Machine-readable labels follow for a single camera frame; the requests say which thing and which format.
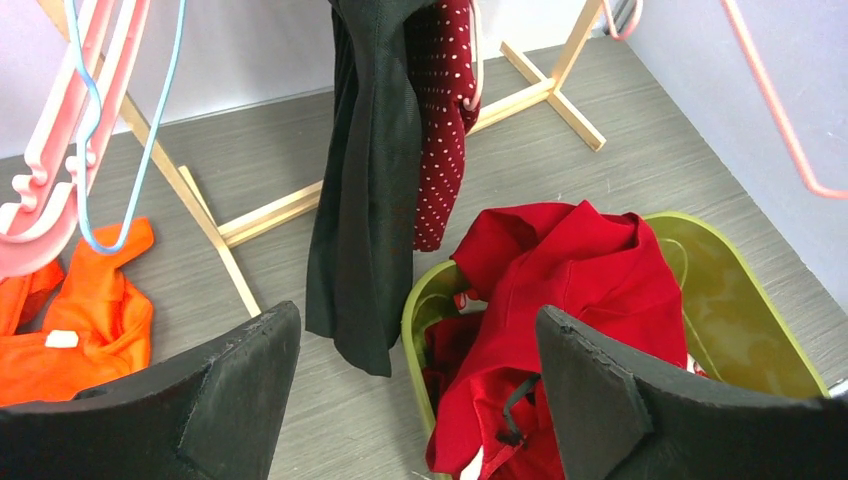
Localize empty pink hangers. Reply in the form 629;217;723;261
1;1;150;278

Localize pink hanger of red garment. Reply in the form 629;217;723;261
721;0;847;200

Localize pink hanger of floral skirt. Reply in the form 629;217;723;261
601;0;644;41

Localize dark red polka dot garment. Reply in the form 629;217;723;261
406;0;480;252

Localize orange garment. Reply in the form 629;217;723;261
1;218;155;406

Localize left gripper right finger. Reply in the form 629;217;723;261
536;306;847;479

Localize pink hanger of dotted garment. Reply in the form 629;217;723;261
463;0;485;111

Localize black garment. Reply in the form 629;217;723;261
305;1;424;377

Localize olive green plastic basket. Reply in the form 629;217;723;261
402;215;834;427

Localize light blue hanger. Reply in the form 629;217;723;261
63;1;186;255

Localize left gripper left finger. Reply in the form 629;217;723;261
1;301;301;479

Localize plain red garment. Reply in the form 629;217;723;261
413;202;690;479

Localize wooden clothes rack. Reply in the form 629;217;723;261
36;0;607;319

